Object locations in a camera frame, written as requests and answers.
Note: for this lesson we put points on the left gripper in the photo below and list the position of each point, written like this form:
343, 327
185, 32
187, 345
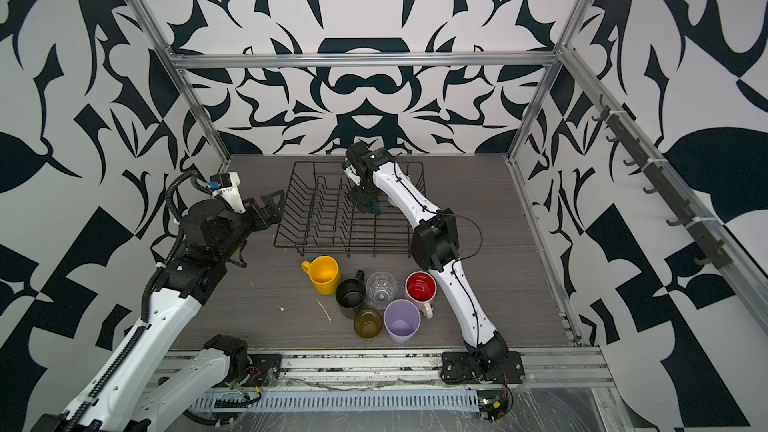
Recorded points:
261, 220

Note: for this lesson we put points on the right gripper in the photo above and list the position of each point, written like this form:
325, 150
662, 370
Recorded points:
357, 198

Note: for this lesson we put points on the yellow mug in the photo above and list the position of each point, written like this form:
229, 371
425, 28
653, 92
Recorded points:
324, 273

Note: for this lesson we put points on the green mug cream inside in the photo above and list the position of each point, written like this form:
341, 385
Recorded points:
372, 207

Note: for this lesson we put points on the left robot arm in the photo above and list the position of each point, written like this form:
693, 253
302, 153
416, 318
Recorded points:
214, 223

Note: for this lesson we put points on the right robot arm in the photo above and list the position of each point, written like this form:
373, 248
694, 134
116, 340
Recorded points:
434, 247

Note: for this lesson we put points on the clear glass cup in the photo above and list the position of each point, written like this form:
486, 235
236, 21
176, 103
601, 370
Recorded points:
381, 289

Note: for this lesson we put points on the black mug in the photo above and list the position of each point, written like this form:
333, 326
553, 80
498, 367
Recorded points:
350, 295

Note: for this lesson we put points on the red inside white mug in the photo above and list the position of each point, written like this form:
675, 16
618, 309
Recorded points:
421, 290

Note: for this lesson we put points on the olive brown glass cup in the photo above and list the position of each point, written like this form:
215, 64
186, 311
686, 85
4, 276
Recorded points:
368, 323

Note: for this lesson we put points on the purple plastic cup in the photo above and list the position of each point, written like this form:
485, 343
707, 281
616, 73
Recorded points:
402, 320

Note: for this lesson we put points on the small circuit board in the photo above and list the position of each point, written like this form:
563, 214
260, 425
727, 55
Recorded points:
494, 404

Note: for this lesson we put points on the black wire dish rack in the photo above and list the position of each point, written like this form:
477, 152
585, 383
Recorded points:
318, 217

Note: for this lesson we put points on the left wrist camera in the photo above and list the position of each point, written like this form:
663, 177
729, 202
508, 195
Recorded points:
225, 186

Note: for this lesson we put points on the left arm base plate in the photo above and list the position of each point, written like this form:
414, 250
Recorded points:
263, 369

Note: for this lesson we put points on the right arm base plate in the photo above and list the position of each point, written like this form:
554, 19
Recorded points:
463, 368

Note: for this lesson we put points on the white cable duct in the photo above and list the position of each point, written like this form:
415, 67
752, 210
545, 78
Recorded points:
463, 400

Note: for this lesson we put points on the wall hook rail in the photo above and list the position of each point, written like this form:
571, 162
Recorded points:
665, 182

